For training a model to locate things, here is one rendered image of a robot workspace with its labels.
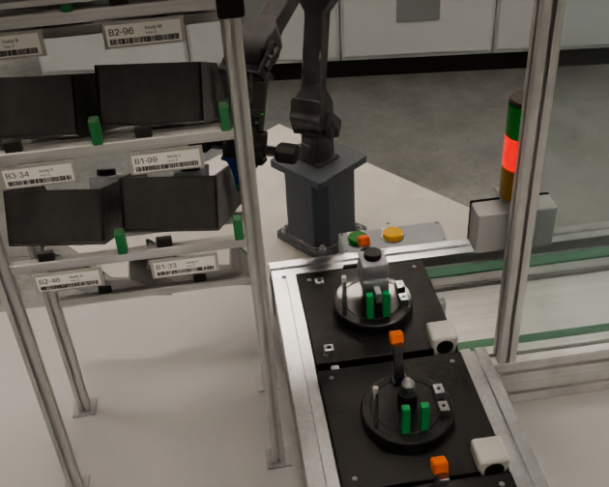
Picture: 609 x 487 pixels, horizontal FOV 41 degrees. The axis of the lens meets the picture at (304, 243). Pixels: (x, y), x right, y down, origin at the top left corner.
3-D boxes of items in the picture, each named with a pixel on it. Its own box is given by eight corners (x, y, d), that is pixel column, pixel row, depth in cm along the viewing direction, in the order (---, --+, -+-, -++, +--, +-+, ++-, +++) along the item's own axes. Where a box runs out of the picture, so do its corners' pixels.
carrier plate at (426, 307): (297, 282, 156) (297, 273, 155) (421, 267, 158) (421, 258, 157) (316, 373, 137) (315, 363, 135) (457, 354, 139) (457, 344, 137)
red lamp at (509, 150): (497, 157, 120) (500, 128, 117) (530, 154, 120) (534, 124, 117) (508, 175, 116) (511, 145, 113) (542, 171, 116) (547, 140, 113)
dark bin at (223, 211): (167, 201, 138) (164, 157, 136) (246, 199, 137) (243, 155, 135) (122, 232, 110) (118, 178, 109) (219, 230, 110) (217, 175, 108)
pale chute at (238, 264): (184, 285, 151) (184, 261, 152) (254, 284, 150) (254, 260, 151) (145, 268, 123) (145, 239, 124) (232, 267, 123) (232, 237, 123)
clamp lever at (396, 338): (391, 376, 129) (388, 330, 127) (404, 374, 129) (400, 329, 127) (396, 386, 125) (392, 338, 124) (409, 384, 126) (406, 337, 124)
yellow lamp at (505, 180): (494, 186, 123) (497, 157, 120) (526, 183, 123) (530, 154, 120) (505, 205, 119) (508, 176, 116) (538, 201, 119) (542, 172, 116)
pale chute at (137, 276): (101, 296, 150) (101, 272, 151) (172, 295, 149) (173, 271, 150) (43, 280, 122) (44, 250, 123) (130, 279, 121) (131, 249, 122)
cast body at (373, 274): (357, 273, 145) (356, 242, 141) (381, 271, 146) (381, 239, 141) (365, 304, 138) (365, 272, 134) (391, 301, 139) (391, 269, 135)
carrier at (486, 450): (317, 380, 135) (314, 323, 128) (460, 359, 137) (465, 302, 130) (343, 502, 116) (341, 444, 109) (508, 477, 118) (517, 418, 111)
